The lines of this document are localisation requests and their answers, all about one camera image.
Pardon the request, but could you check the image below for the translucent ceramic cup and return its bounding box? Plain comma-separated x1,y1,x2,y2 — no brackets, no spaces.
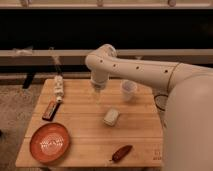
121,80,137,101

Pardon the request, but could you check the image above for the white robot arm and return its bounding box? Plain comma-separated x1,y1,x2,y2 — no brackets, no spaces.
85,44,213,171

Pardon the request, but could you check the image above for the orange ceramic bowl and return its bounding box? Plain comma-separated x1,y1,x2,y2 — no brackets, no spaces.
29,123,70,163

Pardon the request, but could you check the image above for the white sponge block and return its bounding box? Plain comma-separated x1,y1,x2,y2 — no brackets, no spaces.
103,108,119,126

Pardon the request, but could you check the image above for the white power strip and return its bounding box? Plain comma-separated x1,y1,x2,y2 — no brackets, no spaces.
54,75,64,103

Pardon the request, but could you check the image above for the wooden cutting board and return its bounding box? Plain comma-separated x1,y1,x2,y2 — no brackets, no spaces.
15,78,164,169

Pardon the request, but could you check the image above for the brown chocolate bar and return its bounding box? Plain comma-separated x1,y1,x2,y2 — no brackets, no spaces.
42,101,60,121

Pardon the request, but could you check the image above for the red chili pepper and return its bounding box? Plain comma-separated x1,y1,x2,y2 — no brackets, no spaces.
111,145,133,162

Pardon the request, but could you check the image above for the white rail frame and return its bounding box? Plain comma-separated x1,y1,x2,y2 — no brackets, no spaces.
0,49,213,80

